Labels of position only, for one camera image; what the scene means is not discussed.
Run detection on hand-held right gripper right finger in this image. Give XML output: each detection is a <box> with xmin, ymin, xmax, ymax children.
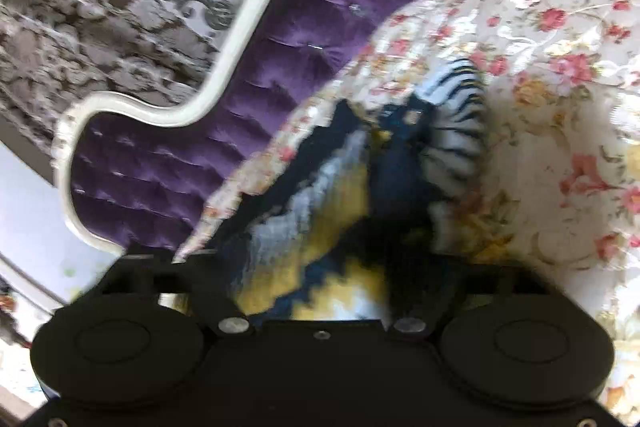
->
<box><xmin>392</xmin><ymin>263</ymin><xmax>583</xmax><ymax>338</ymax></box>

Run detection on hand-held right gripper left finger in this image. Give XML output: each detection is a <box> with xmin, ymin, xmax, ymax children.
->
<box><xmin>67</xmin><ymin>252</ymin><xmax>253</xmax><ymax>338</ymax></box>

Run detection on yellow black white knit sweater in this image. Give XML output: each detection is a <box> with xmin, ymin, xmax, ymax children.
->
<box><xmin>200</xmin><ymin>56</ymin><xmax>497</xmax><ymax>324</ymax></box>

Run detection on floral bed blanket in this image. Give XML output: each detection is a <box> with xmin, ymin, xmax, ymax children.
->
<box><xmin>175</xmin><ymin>0</ymin><xmax>640</xmax><ymax>427</ymax></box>

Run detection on grey brown damask curtain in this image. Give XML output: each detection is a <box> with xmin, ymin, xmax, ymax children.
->
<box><xmin>0</xmin><ymin>0</ymin><xmax>306</xmax><ymax>158</ymax></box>

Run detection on purple tufted headboard white frame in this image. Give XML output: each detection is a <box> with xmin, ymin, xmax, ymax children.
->
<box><xmin>54</xmin><ymin>0</ymin><xmax>501</xmax><ymax>260</ymax></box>

